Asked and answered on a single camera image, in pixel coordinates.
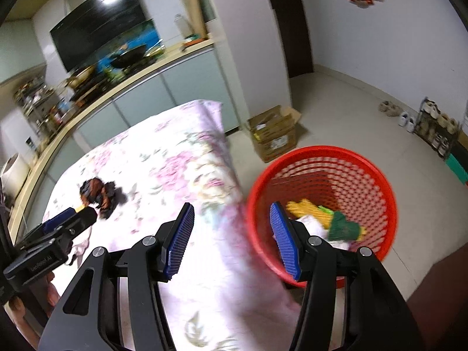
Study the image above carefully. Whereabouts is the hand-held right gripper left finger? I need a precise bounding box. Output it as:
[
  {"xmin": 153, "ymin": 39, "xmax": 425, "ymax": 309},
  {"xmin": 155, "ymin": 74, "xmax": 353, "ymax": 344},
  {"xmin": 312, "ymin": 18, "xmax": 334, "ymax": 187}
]
[{"xmin": 38, "ymin": 202, "xmax": 195, "ymax": 351}]

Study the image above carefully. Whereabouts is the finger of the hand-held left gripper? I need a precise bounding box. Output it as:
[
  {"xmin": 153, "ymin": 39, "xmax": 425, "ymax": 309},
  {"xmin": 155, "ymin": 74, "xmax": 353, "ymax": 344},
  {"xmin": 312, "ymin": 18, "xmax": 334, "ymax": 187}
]
[
  {"xmin": 41, "ymin": 207, "xmax": 78, "ymax": 235},
  {"xmin": 69, "ymin": 208, "xmax": 99, "ymax": 238}
]

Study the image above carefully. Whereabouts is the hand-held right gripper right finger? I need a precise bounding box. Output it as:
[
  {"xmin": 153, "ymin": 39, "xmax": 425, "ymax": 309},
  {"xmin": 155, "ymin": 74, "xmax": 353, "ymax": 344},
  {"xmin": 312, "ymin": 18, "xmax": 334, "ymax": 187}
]
[{"xmin": 270, "ymin": 201, "xmax": 426, "ymax": 351}]

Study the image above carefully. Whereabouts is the dark brown wrapper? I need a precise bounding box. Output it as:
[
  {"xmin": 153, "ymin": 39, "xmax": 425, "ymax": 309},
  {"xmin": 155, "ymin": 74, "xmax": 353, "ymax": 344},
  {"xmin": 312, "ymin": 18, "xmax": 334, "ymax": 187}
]
[{"xmin": 80, "ymin": 177, "xmax": 127, "ymax": 221}]

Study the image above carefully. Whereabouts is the red plastic mesh basket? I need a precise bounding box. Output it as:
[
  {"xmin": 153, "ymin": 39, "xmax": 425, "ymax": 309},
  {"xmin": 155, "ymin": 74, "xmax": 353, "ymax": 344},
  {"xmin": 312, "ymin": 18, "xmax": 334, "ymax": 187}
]
[{"xmin": 246, "ymin": 145, "xmax": 398, "ymax": 289}]

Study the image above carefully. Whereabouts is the white cloth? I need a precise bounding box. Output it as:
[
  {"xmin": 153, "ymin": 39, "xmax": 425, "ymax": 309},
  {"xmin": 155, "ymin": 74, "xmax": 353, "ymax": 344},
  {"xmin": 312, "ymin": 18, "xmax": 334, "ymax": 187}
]
[{"xmin": 294, "ymin": 215, "xmax": 353, "ymax": 251}]

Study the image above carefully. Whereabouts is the green scouring sponge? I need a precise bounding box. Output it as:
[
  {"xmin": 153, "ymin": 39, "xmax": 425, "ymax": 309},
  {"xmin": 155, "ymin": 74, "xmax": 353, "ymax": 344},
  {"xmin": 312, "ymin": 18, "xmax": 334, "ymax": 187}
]
[{"xmin": 327, "ymin": 210, "xmax": 367, "ymax": 244}]

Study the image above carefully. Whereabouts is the person's left hand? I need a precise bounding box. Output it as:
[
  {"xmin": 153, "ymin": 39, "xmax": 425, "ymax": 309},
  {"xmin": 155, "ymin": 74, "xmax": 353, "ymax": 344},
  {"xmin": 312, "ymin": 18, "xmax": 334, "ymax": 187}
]
[{"xmin": 8, "ymin": 273, "xmax": 61, "ymax": 342}]

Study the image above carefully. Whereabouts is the white rice cooker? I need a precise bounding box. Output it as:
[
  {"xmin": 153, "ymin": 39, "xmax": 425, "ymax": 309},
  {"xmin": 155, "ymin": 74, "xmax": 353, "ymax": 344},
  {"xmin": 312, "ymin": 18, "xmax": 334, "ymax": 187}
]
[{"xmin": 0, "ymin": 154, "xmax": 32, "ymax": 198}]

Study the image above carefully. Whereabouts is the pink floral blanket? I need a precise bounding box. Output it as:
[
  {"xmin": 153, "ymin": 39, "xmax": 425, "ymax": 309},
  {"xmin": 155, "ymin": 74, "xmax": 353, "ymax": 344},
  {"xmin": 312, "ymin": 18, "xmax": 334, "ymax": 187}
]
[{"xmin": 44, "ymin": 99, "xmax": 304, "ymax": 351}]

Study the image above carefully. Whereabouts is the cardboard box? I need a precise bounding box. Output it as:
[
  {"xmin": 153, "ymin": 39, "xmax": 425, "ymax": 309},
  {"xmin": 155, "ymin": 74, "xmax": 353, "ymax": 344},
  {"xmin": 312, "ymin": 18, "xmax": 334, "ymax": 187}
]
[{"xmin": 247, "ymin": 105, "xmax": 304, "ymax": 163}]

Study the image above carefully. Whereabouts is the metal kitchen rack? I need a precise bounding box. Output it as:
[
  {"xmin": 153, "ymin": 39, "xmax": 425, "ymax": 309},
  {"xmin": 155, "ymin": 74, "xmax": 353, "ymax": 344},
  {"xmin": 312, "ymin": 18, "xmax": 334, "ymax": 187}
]
[{"xmin": 15, "ymin": 80, "xmax": 74, "ymax": 136}]

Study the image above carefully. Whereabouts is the black gas stove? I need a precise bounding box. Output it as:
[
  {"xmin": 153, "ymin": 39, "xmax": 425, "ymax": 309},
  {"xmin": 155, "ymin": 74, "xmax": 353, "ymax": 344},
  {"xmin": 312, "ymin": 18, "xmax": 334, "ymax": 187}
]
[{"xmin": 69, "ymin": 77, "xmax": 114, "ymax": 101}]

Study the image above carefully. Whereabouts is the golden frying pan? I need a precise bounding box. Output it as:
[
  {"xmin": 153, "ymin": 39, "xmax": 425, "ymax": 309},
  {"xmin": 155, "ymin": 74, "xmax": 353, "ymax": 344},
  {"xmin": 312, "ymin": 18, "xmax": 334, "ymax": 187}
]
[{"xmin": 66, "ymin": 66, "xmax": 97, "ymax": 88}]

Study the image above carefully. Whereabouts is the kitchen counter with cabinets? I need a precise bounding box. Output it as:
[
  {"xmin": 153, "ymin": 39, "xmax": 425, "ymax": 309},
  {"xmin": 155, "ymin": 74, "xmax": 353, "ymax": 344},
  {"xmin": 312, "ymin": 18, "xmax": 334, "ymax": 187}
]
[{"xmin": 7, "ymin": 40, "xmax": 242, "ymax": 242}]

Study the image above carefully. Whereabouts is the black wok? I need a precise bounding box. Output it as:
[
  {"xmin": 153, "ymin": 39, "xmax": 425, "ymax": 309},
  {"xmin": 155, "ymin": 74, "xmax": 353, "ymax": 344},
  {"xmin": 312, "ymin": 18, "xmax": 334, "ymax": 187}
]
[{"xmin": 110, "ymin": 45, "xmax": 147, "ymax": 69}]

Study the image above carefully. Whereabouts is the metal shoe rack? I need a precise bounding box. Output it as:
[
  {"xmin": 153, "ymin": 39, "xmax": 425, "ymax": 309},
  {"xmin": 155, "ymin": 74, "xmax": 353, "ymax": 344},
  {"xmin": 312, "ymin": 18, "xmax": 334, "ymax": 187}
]
[{"xmin": 415, "ymin": 97, "xmax": 463, "ymax": 160}]

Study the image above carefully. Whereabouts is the green box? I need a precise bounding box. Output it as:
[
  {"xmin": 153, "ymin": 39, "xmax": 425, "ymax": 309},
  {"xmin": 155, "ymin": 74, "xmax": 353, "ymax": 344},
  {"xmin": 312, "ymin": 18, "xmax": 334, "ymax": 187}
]
[{"xmin": 446, "ymin": 152, "xmax": 468, "ymax": 184}]

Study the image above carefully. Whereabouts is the blue backsplash sticker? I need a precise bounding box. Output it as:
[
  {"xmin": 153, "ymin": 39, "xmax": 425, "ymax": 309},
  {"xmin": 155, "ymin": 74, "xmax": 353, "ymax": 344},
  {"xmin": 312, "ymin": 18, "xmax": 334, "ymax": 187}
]
[{"xmin": 97, "ymin": 18, "xmax": 163, "ymax": 70}]

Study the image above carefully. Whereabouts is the row of shoes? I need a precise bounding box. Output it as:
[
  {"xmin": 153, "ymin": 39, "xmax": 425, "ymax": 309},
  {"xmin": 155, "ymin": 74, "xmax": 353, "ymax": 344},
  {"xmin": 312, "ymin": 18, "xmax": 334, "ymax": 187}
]
[{"xmin": 420, "ymin": 100, "xmax": 462, "ymax": 156}]

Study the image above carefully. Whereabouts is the black range hood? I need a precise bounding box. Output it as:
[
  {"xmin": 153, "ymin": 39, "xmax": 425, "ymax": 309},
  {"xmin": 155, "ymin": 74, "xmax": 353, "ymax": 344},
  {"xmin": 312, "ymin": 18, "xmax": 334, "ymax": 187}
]
[{"xmin": 49, "ymin": 0, "xmax": 158, "ymax": 74}]

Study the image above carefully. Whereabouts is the clear plastic bottle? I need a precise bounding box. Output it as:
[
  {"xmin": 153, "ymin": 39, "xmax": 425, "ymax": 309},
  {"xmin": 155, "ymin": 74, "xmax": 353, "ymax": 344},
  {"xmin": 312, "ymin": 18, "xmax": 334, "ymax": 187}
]
[{"xmin": 175, "ymin": 14, "xmax": 192, "ymax": 39}]

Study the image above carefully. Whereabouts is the dark door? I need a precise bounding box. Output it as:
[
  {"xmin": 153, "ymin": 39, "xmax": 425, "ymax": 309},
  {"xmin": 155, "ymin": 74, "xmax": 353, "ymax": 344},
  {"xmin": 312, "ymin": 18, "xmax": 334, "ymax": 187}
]
[{"xmin": 263, "ymin": 0, "xmax": 315, "ymax": 79}]

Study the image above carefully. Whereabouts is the wooden cutting board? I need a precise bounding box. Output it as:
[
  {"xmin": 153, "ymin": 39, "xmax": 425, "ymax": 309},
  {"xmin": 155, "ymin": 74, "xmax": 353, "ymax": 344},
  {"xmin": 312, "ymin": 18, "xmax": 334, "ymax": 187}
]
[{"xmin": 185, "ymin": 0, "xmax": 209, "ymax": 39}]

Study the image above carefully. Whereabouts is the pale wall cabinet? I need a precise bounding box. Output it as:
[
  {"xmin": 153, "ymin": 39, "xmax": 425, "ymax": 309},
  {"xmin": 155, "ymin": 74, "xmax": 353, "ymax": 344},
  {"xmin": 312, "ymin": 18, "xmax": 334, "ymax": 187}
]
[{"xmin": 0, "ymin": 18, "xmax": 48, "ymax": 85}]

